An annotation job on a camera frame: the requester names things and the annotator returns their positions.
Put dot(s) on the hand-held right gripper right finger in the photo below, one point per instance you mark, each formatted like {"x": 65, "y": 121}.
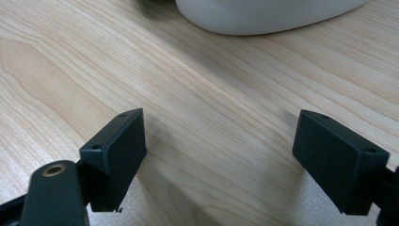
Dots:
{"x": 335, "y": 163}

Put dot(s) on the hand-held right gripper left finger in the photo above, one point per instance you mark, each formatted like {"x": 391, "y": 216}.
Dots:
{"x": 114, "y": 160}

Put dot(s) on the white bowl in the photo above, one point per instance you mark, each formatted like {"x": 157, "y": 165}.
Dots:
{"x": 260, "y": 15}

